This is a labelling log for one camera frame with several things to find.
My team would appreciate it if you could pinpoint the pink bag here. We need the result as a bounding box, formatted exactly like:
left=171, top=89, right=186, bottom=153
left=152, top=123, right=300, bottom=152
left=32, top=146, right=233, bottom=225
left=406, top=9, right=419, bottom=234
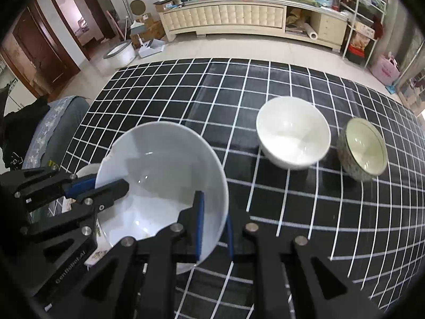
left=370, top=53, right=401, bottom=87

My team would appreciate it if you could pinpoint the white bowl with floral print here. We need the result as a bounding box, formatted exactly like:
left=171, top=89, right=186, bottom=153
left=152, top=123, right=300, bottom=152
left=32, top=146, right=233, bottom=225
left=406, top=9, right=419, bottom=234
left=95, top=122, right=230, bottom=266

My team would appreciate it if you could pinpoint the dark wooden door frame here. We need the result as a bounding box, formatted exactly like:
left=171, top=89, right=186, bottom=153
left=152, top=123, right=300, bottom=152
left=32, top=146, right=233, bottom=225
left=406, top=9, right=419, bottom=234
left=45, top=0, right=115, bottom=60

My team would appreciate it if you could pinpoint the white shelf rack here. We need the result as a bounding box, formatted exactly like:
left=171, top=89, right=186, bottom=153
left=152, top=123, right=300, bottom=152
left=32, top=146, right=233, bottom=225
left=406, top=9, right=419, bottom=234
left=342, top=0, right=387, bottom=69

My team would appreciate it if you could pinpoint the flat mop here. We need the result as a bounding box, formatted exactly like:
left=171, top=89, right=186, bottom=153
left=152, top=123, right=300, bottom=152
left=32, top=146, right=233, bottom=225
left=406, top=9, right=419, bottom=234
left=114, top=0, right=145, bottom=30

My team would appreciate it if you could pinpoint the cream television cabinet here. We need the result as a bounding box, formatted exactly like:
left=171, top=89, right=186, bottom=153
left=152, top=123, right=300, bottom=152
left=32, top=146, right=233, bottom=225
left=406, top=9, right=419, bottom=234
left=159, top=0, right=349, bottom=52

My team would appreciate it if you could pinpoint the black cloth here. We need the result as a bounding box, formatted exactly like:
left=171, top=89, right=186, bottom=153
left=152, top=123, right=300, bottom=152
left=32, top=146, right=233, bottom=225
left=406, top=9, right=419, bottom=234
left=0, top=96, right=50, bottom=170

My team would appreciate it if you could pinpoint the cardboard box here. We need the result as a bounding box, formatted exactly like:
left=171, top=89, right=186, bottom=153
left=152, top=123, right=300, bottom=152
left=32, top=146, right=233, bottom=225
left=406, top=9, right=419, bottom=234
left=131, top=13, right=165, bottom=49

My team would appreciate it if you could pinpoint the grey embroidered chair cover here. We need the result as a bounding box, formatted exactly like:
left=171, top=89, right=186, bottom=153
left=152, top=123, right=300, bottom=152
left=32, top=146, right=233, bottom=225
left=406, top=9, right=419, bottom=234
left=22, top=96, right=91, bottom=170

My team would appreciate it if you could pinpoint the plain white bowl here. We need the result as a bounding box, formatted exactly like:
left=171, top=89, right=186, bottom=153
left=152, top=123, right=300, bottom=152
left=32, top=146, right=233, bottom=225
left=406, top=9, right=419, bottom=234
left=256, top=96, right=332, bottom=171

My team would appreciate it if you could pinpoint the dark wooden door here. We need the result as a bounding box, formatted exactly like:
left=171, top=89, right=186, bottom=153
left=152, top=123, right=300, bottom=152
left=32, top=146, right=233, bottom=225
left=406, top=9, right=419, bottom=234
left=0, top=3, right=80, bottom=100

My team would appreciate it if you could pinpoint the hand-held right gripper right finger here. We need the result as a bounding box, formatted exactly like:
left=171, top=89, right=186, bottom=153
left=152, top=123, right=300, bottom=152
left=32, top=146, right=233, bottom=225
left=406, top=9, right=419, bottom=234
left=226, top=214, right=386, bottom=319

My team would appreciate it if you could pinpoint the white mop bucket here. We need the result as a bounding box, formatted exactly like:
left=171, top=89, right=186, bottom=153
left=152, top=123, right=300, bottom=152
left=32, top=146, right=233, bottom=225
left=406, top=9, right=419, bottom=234
left=104, top=39, right=136, bottom=68

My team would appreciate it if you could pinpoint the green patterned bowl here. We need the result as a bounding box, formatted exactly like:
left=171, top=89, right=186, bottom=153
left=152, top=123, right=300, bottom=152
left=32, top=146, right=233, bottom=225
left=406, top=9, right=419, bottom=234
left=336, top=117, right=388, bottom=182

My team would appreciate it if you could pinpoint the white dustpan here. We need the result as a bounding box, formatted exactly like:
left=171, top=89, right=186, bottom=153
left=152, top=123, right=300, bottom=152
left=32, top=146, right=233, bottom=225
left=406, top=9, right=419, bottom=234
left=138, top=38, right=165, bottom=58

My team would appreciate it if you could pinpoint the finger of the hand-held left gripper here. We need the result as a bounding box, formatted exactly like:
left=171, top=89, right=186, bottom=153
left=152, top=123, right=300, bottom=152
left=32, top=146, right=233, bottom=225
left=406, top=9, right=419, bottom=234
left=0, top=167, right=97, bottom=211
left=20, top=179, right=129, bottom=243

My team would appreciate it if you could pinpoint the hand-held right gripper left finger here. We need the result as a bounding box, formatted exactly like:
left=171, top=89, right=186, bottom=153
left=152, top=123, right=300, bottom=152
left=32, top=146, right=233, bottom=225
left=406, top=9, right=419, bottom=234
left=43, top=191, right=205, bottom=319

